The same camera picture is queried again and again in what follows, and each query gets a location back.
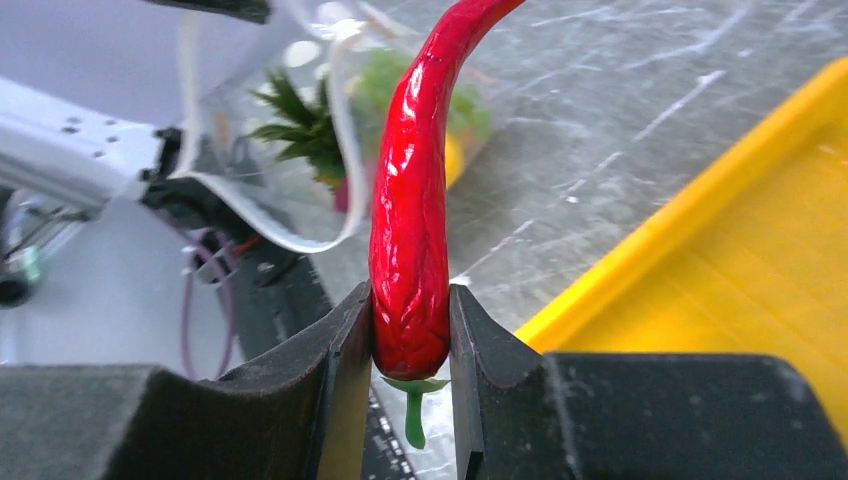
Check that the red toy chili pepper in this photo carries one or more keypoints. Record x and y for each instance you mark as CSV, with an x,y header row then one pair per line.
x,y
408,248

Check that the orange toy pineapple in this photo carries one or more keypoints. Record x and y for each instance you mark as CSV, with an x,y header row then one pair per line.
x,y
306,127

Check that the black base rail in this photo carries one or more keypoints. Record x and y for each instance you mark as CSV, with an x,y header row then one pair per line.
x,y
271,293

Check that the clear zip top bag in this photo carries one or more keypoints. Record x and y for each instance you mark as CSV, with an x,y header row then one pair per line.
x,y
363,52

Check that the yellow plastic tray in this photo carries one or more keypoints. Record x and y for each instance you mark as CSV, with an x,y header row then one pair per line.
x,y
751,256

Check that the yellow toy lemon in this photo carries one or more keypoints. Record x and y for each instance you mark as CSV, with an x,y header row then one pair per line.
x,y
454,157

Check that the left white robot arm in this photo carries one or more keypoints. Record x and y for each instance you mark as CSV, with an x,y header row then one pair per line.
x,y
84,84

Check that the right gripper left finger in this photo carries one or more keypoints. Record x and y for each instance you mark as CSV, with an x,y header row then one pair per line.
x,y
298,411

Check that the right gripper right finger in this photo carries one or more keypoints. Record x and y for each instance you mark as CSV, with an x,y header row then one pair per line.
x,y
519,414

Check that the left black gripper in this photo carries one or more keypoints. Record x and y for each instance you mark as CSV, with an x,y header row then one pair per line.
x,y
252,11

